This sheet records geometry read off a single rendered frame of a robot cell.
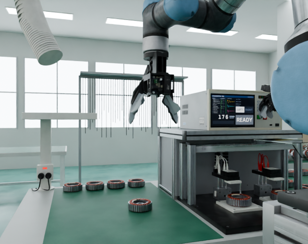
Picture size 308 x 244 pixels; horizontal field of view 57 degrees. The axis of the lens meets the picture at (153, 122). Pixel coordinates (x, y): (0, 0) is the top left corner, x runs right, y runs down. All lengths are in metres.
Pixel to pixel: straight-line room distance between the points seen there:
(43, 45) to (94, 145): 5.82
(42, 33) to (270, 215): 1.68
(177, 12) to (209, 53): 8.03
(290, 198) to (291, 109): 0.19
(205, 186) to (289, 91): 1.22
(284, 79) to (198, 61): 8.15
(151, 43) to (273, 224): 0.53
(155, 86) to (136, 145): 7.01
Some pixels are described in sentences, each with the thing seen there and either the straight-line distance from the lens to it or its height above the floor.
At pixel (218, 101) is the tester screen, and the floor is 1.26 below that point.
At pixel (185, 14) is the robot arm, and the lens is 0.72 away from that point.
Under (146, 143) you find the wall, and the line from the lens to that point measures 7.82.
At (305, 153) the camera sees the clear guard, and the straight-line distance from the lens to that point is 1.39.
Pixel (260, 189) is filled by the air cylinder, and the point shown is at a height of 0.81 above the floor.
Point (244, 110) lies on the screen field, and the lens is 1.52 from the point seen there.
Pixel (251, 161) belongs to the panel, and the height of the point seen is 0.93.
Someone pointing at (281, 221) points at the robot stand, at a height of 0.97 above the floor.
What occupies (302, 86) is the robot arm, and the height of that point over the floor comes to 1.20.
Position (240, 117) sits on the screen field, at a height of 1.18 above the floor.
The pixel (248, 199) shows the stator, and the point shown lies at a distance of 1.35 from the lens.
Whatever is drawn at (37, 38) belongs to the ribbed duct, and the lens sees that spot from 1.96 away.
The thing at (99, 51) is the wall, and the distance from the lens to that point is 7.78.
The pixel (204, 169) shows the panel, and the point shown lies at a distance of 1.56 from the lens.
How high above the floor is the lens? 1.16
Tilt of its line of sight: level
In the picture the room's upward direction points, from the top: straight up
